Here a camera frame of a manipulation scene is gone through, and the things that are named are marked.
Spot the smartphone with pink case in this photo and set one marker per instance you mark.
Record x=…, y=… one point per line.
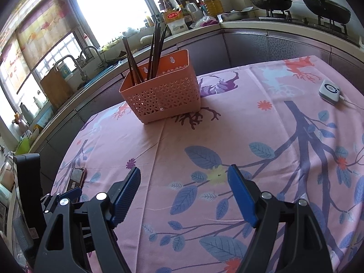
x=77, y=177

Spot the white packet with red label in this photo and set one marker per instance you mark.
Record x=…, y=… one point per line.
x=175, y=20

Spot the purple bag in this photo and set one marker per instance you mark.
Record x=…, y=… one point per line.
x=207, y=21

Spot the black wok with knob lid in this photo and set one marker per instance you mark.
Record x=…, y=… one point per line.
x=327, y=8

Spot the pink plastic utensil basket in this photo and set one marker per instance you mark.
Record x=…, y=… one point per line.
x=162, y=96

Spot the wooden cutting board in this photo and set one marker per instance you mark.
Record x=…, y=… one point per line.
x=57, y=89

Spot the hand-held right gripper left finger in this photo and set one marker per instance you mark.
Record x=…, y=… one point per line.
x=126, y=196

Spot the metal sink faucet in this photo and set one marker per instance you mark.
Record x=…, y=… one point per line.
x=85, y=52

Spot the gas stove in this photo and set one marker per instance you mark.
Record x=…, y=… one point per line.
x=307, y=20

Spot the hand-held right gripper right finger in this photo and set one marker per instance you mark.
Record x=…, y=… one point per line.
x=241, y=196

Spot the white plastic jug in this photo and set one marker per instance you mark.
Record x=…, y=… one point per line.
x=192, y=12

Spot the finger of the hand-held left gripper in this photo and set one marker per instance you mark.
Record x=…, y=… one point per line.
x=74, y=192

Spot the grey kitchen cabinets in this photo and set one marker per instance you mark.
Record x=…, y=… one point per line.
x=256, y=48

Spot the pink floral tablecloth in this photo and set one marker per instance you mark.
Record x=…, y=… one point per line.
x=199, y=136

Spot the bundle of chopsticks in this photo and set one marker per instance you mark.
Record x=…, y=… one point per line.
x=153, y=59

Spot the yellow cooking oil bottle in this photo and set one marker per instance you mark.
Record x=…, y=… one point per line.
x=213, y=4

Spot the metal tray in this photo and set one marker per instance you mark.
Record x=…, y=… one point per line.
x=236, y=14

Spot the kitchen window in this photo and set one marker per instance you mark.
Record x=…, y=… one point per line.
x=108, y=8

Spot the small white device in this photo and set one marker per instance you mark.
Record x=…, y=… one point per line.
x=329, y=90

